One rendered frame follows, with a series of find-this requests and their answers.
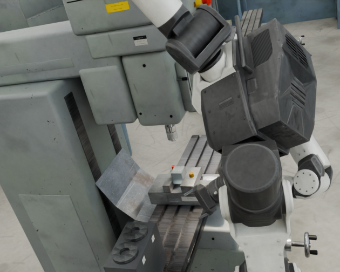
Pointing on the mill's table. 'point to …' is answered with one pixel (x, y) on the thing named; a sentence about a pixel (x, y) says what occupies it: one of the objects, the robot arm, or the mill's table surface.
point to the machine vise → (174, 190)
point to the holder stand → (137, 250)
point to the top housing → (107, 15)
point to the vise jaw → (187, 184)
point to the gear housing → (126, 41)
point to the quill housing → (154, 88)
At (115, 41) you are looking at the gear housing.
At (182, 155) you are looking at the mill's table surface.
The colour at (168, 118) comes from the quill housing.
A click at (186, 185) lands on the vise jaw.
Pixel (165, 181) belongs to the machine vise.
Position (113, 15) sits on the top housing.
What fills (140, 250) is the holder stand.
